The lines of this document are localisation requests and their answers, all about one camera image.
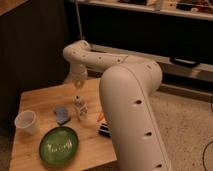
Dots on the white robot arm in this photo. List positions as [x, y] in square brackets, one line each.
[124, 90]

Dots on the white shelf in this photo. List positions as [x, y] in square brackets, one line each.
[157, 9]

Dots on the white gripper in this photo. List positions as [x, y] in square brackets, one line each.
[77, 75]

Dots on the metal pole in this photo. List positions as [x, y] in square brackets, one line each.
[78, 20]

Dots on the black striped box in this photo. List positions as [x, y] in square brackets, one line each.
[103, 130]

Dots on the blue sponge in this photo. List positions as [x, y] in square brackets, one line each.
[62, 115]

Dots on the clear plastic cup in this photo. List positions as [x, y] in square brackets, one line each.
[27, 122]

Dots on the wooden table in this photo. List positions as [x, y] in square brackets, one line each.
[95, 152]

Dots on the green plate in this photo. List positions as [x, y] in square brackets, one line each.
[58, 146]

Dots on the black drawer handle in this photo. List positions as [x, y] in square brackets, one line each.
[190, 64]

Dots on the orange carrot toy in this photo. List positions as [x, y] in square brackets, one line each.
[100, 117]

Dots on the small clear bottle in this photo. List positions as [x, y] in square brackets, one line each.
[80, 108]

